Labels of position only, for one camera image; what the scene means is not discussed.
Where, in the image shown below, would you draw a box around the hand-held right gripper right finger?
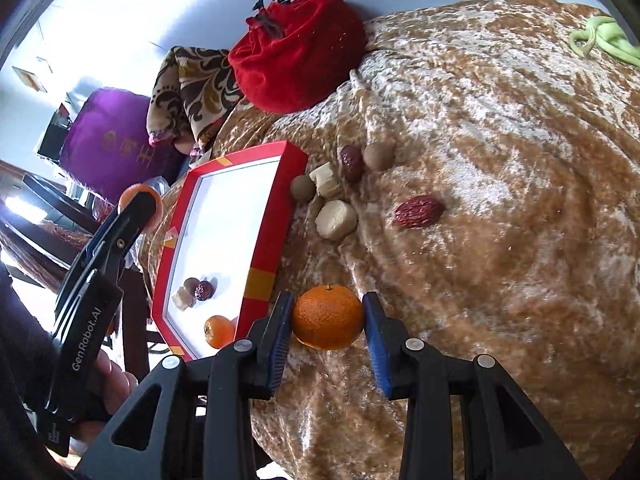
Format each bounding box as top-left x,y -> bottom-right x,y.
361,291 -> 586,480

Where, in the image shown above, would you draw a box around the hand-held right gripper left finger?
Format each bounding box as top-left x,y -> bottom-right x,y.
75,290 -> 296,480

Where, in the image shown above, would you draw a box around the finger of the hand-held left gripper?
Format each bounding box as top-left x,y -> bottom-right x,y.
53,244 -> 101,332
86,192 -> 159,287

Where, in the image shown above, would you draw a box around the orange mandarin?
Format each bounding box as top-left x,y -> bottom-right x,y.
203,314 -> 237,350
291,284 -> 365,352
118,183 -> 165,226

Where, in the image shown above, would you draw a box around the red cardboard box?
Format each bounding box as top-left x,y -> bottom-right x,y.
150,141 -> 309,363

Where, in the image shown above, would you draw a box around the large beige cake piece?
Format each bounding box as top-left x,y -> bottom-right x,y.
315,200 -> 358,241

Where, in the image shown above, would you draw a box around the large red jujube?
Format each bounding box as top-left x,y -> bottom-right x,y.
393,195 -> 446,229

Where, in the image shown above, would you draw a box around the small beige cake piece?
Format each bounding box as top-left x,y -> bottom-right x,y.
308,161 -> 343,198

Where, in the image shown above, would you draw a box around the person's left hand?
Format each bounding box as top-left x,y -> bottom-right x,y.
69,350 -> 140,456

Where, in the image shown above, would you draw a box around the dark wooden chair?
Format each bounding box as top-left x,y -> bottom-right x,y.
0,160 -> 151,381

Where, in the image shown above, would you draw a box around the clear plastic bag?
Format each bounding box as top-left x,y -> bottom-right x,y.
125,175 -> 172,271

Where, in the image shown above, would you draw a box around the purple fabric bag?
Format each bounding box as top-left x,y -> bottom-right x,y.
59,86 -> 188,191

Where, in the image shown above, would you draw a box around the brown floral patterned cloth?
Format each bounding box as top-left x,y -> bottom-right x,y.
146,46 -> 246,156

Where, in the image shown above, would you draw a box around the brown velvet blanket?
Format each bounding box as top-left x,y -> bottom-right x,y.
137,0 -> 640,480

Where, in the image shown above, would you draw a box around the green knotted cloth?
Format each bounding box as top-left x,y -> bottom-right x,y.
569,16 -> 640,68

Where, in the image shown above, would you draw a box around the wall picture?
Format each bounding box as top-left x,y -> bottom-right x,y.
12,65 -> 48,93

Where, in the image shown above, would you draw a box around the red velvet drawstring bag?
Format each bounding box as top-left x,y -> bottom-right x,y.
227,0 -> 367,113

